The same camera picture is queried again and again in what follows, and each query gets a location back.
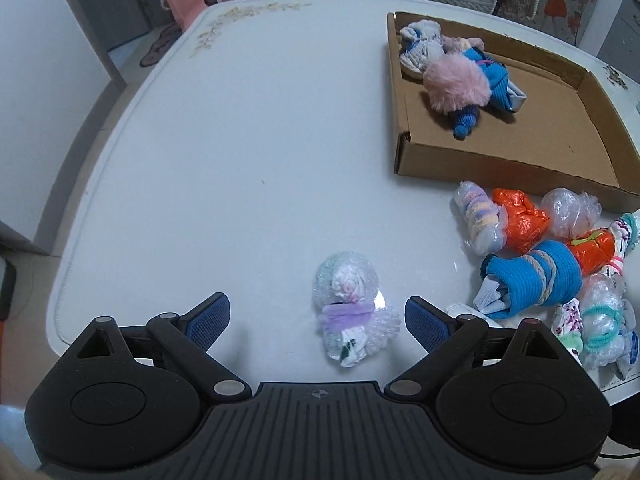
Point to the pastel striped bundle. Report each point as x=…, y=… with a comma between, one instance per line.
x=480, y=217

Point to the bubble wrap bundle teal tie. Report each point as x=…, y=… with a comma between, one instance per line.
x=602, y=325

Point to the blue grey sock bundle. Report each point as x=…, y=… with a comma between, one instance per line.
x=500, y=82

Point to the white patterned sock pink tie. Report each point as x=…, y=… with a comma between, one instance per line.
x=625, y=237

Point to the orange plastic bag bundle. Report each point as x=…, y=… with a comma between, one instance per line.
x=522, y=220

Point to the bubble wrap bundle purple band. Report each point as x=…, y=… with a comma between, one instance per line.
x=345, y=305

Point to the pink fluffy pom-pom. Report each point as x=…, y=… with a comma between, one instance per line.
x=456, y=84

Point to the brown floor mat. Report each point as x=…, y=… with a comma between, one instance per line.
x=160, y=45

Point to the pale pink sock bundle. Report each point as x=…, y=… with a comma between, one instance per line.
x=465, y=44

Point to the orange bundle with green tie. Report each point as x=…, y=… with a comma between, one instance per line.
x=595, y=252

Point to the light grey sock bundle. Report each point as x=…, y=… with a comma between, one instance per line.
x=422, y=52

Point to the shallow cardboard box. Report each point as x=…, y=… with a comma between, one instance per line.
x=540, y=125

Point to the white cabinet with figure print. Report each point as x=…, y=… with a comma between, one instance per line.
x=575, y=0

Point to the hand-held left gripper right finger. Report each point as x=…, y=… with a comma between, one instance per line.
x=425, y=326

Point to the clear bubble wrap bundle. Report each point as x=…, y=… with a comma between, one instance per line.
x=570, y=210

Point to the small blue sock bundle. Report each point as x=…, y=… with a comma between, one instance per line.
x=466, y=122

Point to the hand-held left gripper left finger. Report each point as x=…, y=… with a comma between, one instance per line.
x=207, y=321

